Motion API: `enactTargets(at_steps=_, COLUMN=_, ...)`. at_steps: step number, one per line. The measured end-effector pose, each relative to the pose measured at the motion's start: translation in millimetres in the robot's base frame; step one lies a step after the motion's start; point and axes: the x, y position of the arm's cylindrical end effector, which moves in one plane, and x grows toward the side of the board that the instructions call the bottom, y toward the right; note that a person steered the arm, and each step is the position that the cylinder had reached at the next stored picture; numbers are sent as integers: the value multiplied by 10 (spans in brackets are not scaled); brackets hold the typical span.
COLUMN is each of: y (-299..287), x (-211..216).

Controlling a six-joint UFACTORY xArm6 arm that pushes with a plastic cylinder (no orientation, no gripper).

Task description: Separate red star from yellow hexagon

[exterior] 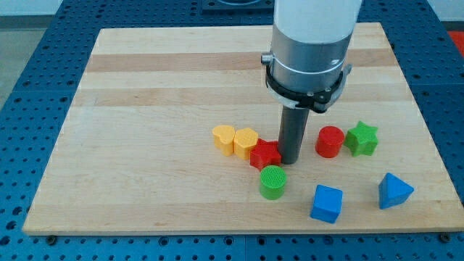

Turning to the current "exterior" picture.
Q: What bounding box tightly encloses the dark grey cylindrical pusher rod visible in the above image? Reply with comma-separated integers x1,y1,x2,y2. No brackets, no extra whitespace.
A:
278,107,309,165

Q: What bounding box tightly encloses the red star block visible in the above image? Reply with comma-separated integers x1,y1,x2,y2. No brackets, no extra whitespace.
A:
249,138,281,170

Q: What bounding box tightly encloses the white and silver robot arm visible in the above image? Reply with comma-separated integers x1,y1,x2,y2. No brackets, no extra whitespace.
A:
261,0,363,165

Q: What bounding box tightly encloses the yellow hexagon block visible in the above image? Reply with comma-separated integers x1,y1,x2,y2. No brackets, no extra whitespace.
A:
233,128,259,160

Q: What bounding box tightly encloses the green star block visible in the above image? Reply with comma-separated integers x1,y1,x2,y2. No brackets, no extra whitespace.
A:
344,121,378,157

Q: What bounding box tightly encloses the red cylinder block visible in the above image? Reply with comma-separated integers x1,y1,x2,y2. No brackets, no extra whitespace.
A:
315,125,345,158

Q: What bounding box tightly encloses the green cylinder block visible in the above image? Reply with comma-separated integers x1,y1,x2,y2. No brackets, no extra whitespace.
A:
260,165,287,200

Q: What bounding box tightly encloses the yellow heart block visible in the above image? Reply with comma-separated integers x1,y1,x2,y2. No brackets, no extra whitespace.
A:
212,125,236,156

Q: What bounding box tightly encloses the blue cube block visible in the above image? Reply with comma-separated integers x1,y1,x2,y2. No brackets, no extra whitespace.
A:
310,184,343,223

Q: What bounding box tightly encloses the blue triangle block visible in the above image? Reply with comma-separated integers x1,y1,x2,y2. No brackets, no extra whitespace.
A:
378,173,415,210

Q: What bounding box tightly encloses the light wooden board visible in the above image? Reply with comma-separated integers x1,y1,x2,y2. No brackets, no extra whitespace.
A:
22,22,463,236

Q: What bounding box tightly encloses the black robot base mount plate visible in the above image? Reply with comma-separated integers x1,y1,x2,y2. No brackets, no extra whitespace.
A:
201,0,275,14

